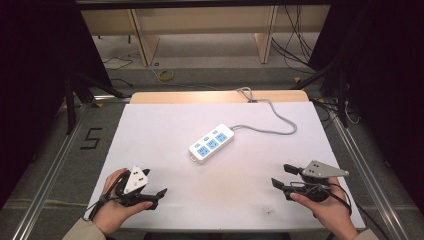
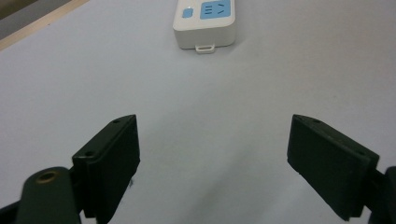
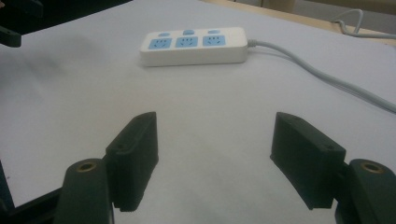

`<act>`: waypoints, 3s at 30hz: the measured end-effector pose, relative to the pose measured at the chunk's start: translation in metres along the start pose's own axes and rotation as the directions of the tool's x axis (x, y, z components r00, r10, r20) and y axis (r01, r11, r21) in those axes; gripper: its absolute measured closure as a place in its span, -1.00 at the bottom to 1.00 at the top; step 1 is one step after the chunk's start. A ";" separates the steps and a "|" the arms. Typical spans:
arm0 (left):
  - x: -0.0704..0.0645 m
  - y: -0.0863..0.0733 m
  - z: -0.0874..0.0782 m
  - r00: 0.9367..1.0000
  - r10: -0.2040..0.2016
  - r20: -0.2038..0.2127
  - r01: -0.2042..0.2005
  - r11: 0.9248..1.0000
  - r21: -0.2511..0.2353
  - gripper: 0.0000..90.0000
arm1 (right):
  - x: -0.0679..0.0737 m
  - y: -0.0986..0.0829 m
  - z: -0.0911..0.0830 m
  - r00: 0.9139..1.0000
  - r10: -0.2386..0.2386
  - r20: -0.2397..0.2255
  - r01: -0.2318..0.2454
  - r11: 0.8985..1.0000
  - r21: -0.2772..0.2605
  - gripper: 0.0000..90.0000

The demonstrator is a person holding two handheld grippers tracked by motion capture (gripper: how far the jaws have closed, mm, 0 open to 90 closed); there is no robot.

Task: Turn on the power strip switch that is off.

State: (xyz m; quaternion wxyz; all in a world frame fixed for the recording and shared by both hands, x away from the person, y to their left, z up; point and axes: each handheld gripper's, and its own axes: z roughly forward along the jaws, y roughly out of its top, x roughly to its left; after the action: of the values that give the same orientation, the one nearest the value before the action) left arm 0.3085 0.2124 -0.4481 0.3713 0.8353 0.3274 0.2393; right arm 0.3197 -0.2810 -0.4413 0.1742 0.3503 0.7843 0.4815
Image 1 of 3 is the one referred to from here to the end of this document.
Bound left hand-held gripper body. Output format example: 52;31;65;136
114;165;159;210

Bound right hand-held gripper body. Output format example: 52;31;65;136
289;160;350;203

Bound person's left hand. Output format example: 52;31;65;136
92;167;154;237

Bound person's right hand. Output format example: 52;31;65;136
289;176;360;240

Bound white board table cover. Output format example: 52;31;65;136
86;101;366;233

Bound white power strip blue sockets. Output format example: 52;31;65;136
188;123;236;165

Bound light wooden table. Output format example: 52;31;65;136
129;89;310;105

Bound black metal stand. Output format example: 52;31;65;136
64;70;127;136

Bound black curtain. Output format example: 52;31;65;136
0;0;114;209
307;0;424;216

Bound beige wooden desk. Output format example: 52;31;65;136
80;4;332;67

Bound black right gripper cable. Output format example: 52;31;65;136
289;181;392;240

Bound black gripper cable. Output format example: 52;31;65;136
82;171;132;222
289;181;392;240

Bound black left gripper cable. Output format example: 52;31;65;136
82;171;132;222

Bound aluminium floor rail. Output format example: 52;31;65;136
327;105;412;240
11;102;92;240

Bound grey power strip cable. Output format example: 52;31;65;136
230;86;298;136

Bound yellow cable coil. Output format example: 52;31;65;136
156;68;175;84

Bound thin black floor cable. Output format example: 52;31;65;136
102;55;135;88

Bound black hanging cable bundle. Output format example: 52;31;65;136
270;4;322;74

